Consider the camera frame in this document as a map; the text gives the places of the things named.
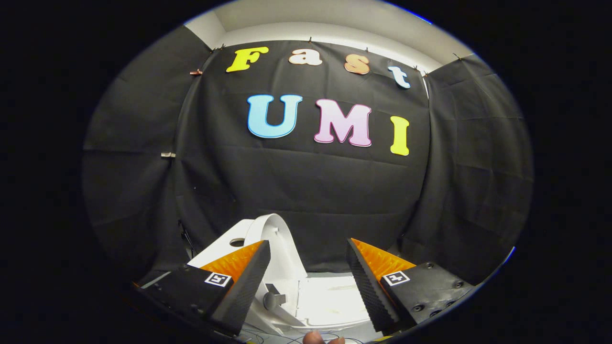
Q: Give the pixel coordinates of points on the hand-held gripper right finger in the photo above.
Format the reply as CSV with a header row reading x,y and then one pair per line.
x,y
368,286

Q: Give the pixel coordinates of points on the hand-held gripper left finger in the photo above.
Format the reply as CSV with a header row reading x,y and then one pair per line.
x,y
248,282

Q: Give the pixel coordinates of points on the dark round lid tab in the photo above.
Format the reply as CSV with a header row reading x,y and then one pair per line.
x,y
272,298

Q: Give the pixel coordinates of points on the white toilet seat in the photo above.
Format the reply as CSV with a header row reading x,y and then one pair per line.
x,y
330,298

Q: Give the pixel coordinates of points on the black backdrop cloth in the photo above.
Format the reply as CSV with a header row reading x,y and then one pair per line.
x,y
311,200

